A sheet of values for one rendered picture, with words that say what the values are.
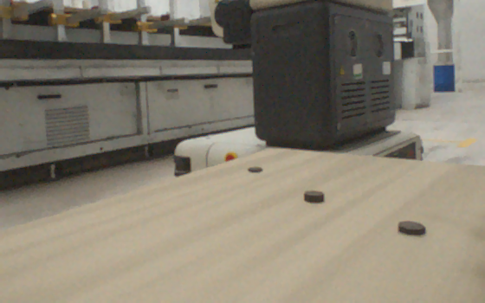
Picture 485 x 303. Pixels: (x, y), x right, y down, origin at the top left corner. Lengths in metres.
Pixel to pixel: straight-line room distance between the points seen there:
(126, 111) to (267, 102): 1.47
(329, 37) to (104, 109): 1.61
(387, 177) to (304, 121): 0.97
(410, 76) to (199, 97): 3.38
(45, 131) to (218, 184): 2.13
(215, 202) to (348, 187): 0.06
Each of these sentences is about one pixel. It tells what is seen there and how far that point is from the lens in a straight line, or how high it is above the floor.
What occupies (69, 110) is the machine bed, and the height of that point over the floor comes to 0.36.
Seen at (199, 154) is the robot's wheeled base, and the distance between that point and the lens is 1.36.
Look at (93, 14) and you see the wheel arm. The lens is 1.89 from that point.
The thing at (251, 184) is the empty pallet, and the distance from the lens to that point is 0.18.
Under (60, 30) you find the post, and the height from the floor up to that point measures 0.75.
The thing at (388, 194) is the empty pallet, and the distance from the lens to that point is 0.17.
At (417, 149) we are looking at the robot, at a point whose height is 0.23.
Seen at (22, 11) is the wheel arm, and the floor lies 0.81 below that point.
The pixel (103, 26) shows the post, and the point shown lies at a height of 0.79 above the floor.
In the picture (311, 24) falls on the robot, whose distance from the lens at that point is 1.15.
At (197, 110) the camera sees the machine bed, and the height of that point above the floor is 0.27.
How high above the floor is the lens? 0.49
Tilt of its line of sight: 3 degrees down
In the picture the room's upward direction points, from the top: 3 degrees counter-clockwise
